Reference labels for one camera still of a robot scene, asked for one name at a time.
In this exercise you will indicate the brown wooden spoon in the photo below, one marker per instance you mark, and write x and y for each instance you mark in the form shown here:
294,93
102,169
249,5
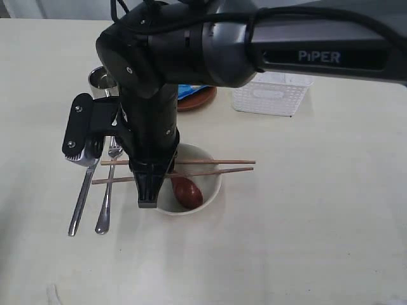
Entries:
187,193

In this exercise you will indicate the brown wooden chopstick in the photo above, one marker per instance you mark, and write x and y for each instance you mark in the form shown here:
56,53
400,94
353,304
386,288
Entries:
176,175
191,162

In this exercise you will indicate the silver metal fork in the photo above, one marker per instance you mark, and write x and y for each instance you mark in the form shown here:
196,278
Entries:
103,222

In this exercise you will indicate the white plastic woven basket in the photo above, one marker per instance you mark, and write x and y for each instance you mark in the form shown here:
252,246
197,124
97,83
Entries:
272,93

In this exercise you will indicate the white patterned ceramic bowl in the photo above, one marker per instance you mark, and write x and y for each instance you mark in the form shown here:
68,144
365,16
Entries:
209,185

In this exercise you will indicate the blue chips bag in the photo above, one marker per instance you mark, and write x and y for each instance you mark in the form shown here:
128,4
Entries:
187,90

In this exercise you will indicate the silver metal knife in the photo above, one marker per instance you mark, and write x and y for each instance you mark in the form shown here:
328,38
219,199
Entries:
78,210

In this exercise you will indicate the brown wooden plate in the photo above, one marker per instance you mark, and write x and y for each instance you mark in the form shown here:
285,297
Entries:
197,100

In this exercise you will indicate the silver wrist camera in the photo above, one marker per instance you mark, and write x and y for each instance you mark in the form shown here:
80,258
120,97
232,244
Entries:
90,121

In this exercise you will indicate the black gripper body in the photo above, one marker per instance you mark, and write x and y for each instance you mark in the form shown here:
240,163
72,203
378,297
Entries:
153,123

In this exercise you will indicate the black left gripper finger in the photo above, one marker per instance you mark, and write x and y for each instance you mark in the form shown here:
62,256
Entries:
149,182

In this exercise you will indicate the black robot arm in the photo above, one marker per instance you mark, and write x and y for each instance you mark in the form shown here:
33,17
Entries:
156,47

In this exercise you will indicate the stainless steel cup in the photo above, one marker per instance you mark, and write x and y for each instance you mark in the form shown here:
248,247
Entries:
102,84

